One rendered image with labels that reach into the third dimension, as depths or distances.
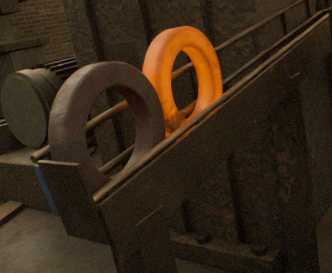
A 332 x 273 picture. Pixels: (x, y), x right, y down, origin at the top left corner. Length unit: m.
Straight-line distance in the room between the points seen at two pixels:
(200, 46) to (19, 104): 1.42
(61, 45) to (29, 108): 6.35
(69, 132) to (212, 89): 0.32
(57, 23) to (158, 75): 7.72
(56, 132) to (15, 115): 1.59
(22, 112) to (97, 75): 1.52
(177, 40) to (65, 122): 0.25
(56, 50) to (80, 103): 7.69
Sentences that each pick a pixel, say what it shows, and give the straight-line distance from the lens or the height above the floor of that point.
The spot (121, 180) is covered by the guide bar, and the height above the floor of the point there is 0.59.
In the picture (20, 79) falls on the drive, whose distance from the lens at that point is 1.94.
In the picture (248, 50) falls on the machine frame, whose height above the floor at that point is 0.65.
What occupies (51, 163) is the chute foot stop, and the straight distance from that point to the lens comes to 0.49.
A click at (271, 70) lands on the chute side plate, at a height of 0.63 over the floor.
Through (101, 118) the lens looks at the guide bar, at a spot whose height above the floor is 0.65.
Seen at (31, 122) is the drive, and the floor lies 0.44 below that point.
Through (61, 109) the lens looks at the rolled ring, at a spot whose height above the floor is 0.69.
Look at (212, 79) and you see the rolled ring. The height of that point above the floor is 0.65.
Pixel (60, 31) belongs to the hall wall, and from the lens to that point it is 8.29.
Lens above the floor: 0.76
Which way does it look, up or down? 16 degrees down
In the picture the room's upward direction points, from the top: 12 degrees counter-clockwise
